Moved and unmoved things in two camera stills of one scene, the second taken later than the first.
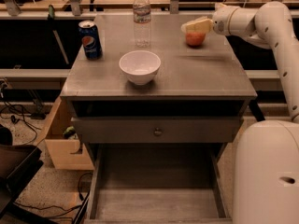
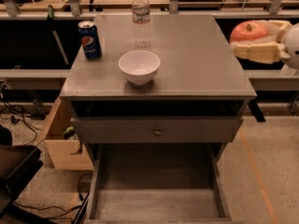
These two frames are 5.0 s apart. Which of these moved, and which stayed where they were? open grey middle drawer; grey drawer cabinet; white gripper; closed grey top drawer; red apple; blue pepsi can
Moved: white gripper; red apple
Stayed: blue pepsi can; closed grey top drawer; grey drawer cabinet; open grey middle drawer
